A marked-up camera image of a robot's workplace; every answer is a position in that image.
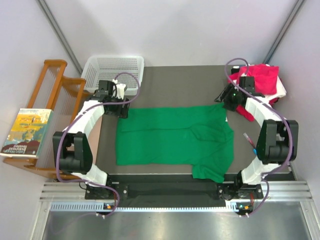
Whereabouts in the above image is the white plastic basket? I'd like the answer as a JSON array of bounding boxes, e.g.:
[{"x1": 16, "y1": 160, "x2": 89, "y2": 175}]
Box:
[{"x1": 81, "y1": 55, "x2": 145, "y2": 96}]

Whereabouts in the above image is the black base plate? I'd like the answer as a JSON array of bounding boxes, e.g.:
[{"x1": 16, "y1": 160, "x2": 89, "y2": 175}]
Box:
[{"x1": 84, "y1": 172, "x2": 297, "y2": 208}]

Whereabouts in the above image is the red marker pen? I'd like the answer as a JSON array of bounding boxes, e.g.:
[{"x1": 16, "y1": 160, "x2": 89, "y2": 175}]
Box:
[{"x1": 243, "y1": 132, "x2": 256, "y2": 149}]

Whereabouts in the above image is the pink red folded shirt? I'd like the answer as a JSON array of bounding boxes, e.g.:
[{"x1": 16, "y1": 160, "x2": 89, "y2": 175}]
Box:
[{"x1": 246, "y1": 64, "x2": 279, "y2": 95}]

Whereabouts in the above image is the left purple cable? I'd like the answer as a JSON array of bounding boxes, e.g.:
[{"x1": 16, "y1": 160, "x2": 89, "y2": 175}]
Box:
[{"x1": 55, "y1": 72, "x2": 141, "y2": 218}]

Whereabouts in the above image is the red bottom shirt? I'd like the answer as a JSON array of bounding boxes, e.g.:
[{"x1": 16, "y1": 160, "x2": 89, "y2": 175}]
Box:
[{"x1": 229, "y1": 71, "x2": 279, "y2": 122}]

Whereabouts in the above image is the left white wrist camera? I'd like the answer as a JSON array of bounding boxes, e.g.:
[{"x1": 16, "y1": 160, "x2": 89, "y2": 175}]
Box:
[{"x1": 111, "y1": 79, "x2": 127, "y2": 100}]

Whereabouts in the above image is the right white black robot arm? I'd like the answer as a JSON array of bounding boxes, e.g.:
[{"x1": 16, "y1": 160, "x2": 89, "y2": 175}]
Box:
[{"x1": 215, "y1": 76, "x2": 299, "y2": 201}]

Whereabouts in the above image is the wooden rack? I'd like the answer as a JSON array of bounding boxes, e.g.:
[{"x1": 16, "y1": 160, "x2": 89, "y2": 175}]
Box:
[{"x1": 2, "y1": 59, "x2": 102, "y2": 181}]

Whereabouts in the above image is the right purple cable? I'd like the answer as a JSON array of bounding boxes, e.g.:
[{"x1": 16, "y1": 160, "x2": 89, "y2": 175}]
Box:
[{"x1": 224, "y1": 58, "x2": 293, "y2": 218}]

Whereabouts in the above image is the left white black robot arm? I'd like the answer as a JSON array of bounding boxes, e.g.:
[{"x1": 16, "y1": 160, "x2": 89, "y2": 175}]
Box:
[{"x1": 52, "y1": 79, "x2": 130, "y2": 199}]

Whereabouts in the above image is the green t shirt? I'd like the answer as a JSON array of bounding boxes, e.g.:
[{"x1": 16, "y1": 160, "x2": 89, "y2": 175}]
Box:
[{"x1": 115, "y1": 104, "x2": 234, "y2": 183}]

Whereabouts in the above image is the grey slotted cable duct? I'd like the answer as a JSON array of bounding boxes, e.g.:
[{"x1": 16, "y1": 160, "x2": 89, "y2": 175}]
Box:
[{"x1": 50, "y1": 202, "x2": 249, "y2": 213}]

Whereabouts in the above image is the paperback book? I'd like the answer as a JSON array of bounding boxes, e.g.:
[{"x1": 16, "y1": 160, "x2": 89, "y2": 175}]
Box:
[{"x1": 0, "y1": 108, "x2": 53, "y2": 159}]

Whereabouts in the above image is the purple cable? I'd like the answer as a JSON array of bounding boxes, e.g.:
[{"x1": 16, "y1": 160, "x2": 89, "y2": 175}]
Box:
[
  {"x1": 224, "y1": 58, "x2": 293, "y2": 218},
  {"x1": 55, "y1": 72, "x2": 141, "y2": 218}
]

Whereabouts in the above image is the white folded shirt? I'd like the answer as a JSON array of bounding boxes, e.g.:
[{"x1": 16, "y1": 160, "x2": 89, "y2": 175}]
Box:
[{"x1": 254, "y1": 75, "x2": 287, "y2": 101}]

